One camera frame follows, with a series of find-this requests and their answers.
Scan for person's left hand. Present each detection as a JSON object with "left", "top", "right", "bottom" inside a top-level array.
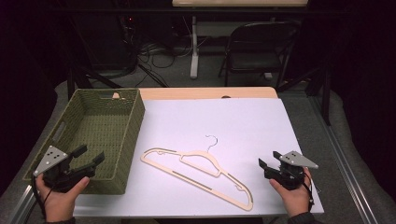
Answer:
[{"left": 35, "top": 173, "right": 91, "bottom": 224}]

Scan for wooden table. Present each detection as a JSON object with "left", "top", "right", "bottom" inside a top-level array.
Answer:
[{"left": 138, "top": 86, "right": 279, "bottom": 101}]

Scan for beige clothes hanger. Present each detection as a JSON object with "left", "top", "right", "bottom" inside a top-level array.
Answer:
[{"left": 140, "top": 134, "right": 254, "bottom": 213}]

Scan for metal floor rail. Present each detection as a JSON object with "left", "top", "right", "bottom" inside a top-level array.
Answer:
[
  {"left": 7, "top": 184, "right": 35, "bottom": 224},
  {"left": 307, "top": 92, "right": 380, "bottom": 224}
]

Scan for green woven basket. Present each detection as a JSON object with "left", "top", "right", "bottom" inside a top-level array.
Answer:
[{"left": 22, "top": 88, "right": 147, "bottom": 196}]

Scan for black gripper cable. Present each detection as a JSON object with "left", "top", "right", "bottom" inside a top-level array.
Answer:
[
  {"left": 303, "top": 172, "right": 316, "bottom": 213},
  {"left": 30, "top": 175, "right": 54, "bottom": 219}
]

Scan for person's right hand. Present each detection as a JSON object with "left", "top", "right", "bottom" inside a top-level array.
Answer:
[{"left": 268, "top": 167, "right": 313, "bottom": 218}]

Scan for black stand legs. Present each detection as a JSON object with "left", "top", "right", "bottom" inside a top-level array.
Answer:
[
  {"left": 276, "top": 62, "right": 332, "bottom": 127},
  {"left": 65, "top": 64, "right": 123, "bottom": 100}
]

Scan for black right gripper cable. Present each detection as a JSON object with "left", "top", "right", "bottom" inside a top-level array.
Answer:
[{"left": 303, "top": 172, "right": 316, "bottom": 213}]

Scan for white table sheet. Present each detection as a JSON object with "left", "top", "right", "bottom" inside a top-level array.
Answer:
[{"left": 73, "top": 97, "right": 325, "bottom": 218}]

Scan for white desk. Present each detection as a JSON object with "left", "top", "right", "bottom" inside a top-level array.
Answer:
[{"left": 171, "top": 0, "right": 309, "bottom": 80}]

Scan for black folding chair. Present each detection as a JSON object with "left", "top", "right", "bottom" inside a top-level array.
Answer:
[{"left": 218, "top": 21, "right": 302, "bottom": 90}]

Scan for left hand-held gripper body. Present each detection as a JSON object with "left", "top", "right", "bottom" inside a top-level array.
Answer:
[{"left": 33, "top": 145, "right": 96, "bottom": 193}]

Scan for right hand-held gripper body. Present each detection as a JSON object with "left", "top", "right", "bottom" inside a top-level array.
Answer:
[{"left": 263, "top": 150, "right": 319, "bottom": 191}]

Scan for bundle of floor cables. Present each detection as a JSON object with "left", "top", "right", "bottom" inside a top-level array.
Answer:
[{"left": 118, "top": 15, "right": 194, "bottom": 89}]

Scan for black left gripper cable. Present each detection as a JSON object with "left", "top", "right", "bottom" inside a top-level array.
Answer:
[{"left": 30, "top": 175, "right": 54, "bottom": 219}]

